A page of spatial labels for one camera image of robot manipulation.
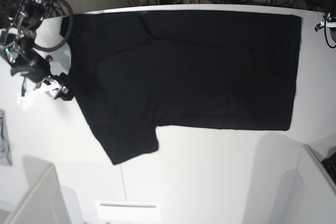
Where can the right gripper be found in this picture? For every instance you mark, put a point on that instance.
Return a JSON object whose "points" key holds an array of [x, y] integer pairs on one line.
{"points": [[37, 69]]}

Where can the black T-shirt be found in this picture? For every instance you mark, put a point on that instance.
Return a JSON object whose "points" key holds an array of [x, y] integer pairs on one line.
{"points": [[132, 72]]}

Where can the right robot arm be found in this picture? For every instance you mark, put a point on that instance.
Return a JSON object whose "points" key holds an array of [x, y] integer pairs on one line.
{"points": [[21, 53]]}

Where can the grey cloth at left edge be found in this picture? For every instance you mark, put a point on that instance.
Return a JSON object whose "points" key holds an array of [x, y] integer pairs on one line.
{"points": [[6, 157]]}

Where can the white box lower left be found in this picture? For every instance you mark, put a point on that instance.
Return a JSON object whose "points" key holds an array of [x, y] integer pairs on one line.
{"points": [[38, 197]]}

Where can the white box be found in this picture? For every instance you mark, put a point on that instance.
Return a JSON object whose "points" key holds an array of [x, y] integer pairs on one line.
{"points": [[38, 197], [305, 194]]}

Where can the white label plate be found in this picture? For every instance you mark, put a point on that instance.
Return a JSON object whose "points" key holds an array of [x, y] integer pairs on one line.
{"points": [[128, 211]]}

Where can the white box lower right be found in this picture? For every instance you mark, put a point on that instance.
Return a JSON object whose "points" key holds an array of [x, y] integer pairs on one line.
{"points": [[305, 194]]}

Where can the black keyboard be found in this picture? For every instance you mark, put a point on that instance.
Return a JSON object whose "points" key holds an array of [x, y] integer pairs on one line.
{"points": [[330, 166]]}

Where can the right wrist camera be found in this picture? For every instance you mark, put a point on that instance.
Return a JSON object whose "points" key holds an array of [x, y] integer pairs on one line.
{"points": [[26, 100]]}

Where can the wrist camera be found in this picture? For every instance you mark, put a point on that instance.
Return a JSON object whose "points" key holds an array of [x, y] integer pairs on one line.
{"points": [[26, 100], [326, 21]]}

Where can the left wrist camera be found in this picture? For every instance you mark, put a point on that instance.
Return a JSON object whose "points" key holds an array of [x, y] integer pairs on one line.
{"points": [[326, 21]]}

